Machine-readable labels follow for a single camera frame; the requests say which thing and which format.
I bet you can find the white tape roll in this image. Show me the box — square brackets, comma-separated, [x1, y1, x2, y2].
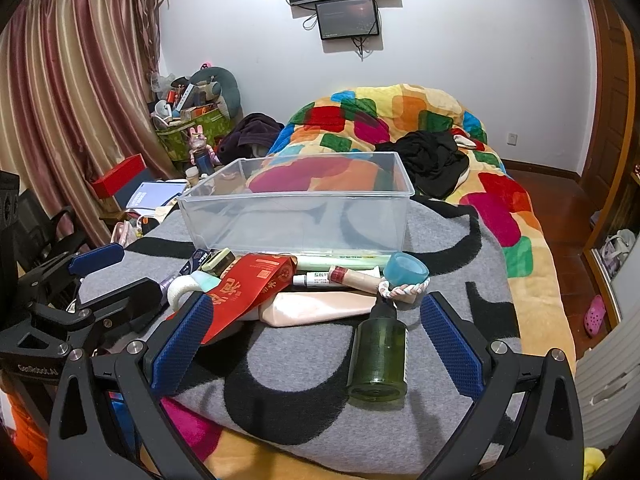
[167, 271, 220, 312]

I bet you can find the blue white card pack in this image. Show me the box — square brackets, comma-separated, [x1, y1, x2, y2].
[179, 249, 209, 275]

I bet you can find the tan rectangular box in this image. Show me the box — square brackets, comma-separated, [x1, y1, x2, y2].
[198, 248, 235, 278]

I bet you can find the red paper envelope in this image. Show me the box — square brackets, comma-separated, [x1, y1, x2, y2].
[167, 253, 298, 346]

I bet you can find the pink white braided rope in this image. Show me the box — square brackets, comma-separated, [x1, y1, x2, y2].
[376, 276, 432, 302]

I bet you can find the blue plastic tape ring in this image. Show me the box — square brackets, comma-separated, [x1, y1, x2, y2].
[383, 251, 431, 290]

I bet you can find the beige cosmetic tube red cap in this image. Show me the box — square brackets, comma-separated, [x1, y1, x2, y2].
[327, 264, 419, 305]

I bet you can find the pink lotion tube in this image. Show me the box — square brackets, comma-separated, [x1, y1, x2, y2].
[241, 292, 375, 327]

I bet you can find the long pale green box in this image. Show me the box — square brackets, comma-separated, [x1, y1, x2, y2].
[295, 255, 390, 272]

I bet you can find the purple bottle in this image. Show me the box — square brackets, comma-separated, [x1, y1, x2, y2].
[160, 276, 175, 299]

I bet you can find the white ointment tube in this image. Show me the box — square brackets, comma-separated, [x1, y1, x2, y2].
[292, 272, 334, 288]

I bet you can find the red box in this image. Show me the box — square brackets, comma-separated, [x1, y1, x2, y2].
[91, 154, 146, 200]

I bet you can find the white blue booklet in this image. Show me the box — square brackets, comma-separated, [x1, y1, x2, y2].
[126, 180, 188, 209]

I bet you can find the grey black blanket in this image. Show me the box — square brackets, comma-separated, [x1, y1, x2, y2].
[79, 194, 524, 476]

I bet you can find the pink clog shoe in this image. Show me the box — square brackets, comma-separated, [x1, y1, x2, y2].
[584, 295, 606, 337]

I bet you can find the pink bunny doll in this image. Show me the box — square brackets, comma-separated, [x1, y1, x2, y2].
[189, 125, 220, 174]

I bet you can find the green storage basket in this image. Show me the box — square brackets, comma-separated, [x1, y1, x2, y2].
[154, 106, 237, 162]

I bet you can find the black clothing pile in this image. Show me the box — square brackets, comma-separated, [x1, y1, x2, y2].
[375, 130, 470, 200]

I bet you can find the clear plastic storage box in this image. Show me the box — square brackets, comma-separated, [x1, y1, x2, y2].
[178, 152, 414, 255]

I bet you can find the dark purple clothing pile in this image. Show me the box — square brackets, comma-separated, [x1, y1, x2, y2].
[216, 113, 284, 165]

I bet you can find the striped pink curtain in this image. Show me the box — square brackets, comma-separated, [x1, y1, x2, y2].
[1, 0, 176, 245]

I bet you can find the grey plush toy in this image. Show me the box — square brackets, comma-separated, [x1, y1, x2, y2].
[190, 66, 241, 119]

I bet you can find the colourful patchwork duvet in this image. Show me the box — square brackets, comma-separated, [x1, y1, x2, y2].
[177, 84, 573, 474]

